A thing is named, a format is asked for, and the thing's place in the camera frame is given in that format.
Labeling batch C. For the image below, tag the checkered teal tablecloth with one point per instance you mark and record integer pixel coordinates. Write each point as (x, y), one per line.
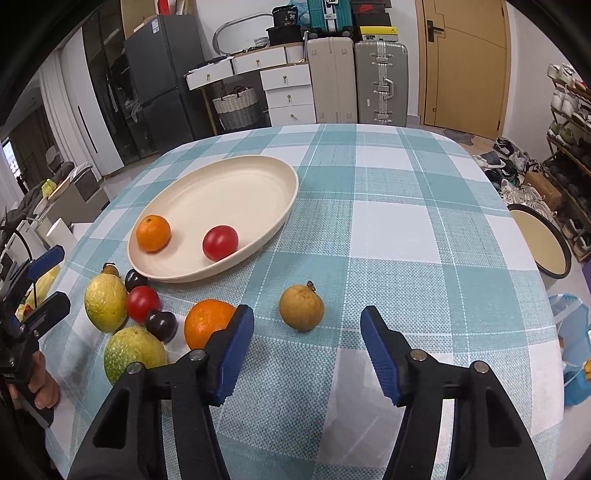
(401, 219)

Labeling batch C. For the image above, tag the red tomato in plate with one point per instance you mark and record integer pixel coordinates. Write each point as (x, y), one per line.
(220, 242)

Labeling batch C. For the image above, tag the yellow black box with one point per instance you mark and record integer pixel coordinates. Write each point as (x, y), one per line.
(379, 33)

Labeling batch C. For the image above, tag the black refrigerator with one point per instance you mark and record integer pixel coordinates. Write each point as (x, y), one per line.
(160, 54)

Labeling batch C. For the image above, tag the white wardrobe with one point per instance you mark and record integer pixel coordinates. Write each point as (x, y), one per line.
(85, 107)

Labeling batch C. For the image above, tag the teal suitcase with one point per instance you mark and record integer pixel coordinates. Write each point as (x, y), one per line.
(330, 15)

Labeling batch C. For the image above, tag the woven laundry basket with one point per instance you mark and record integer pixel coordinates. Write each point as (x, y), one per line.
(238, 109)

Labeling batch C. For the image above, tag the dark plum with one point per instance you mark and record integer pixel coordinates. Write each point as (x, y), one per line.
(162, 325)
(133, 280)

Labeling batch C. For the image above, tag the orange mandarin in plate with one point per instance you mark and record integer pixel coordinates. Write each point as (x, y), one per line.
(152, 233)

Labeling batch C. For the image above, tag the green citrus fruit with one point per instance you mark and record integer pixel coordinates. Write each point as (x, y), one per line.
(130, 345)

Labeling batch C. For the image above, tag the brown stemmed longan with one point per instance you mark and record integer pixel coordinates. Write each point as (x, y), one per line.
(110, 268)

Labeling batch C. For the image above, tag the beige suitcase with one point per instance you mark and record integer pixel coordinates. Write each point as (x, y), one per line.
(333, 79)

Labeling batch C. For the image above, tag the wooden door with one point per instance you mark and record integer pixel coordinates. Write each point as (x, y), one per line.
(465, 60)

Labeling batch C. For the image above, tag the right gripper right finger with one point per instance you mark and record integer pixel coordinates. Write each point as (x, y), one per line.
(489, 439)

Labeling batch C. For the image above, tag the round black-rimmed tray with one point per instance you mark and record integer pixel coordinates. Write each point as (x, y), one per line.
(546, 243)

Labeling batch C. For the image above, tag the shoe rack with shoes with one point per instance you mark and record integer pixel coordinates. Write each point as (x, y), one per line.
(568, 167)

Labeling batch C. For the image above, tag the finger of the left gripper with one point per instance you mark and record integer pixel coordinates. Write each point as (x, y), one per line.
(51, 258)
(52, 311)

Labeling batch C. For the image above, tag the white drawer desk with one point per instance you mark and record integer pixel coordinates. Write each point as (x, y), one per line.
(285, 76)

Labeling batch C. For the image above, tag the brown longan fruit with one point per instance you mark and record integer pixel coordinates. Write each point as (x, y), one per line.
(301, 307)

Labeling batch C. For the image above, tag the yellow-green citrus fruit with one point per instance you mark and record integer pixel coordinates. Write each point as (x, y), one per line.
(105, 302)

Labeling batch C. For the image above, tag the cream oval plate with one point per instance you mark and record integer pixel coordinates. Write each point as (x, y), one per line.
(252, 194)

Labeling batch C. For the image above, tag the person's left hand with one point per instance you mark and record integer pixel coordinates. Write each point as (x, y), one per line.
(42, 384)

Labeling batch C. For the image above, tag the silver suitcase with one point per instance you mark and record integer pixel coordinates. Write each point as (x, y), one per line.
(382, 82)

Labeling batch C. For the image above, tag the blue plastic bag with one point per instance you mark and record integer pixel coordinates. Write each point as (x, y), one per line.
(572, 321)

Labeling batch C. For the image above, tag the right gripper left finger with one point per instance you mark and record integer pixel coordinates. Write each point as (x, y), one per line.
(125, 439)

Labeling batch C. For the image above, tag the red cherry tomato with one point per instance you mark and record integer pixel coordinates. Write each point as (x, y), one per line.
(140, 302)

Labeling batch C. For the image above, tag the orange mandarin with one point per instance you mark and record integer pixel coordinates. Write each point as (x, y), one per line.
(204, 319)
(152, 233)

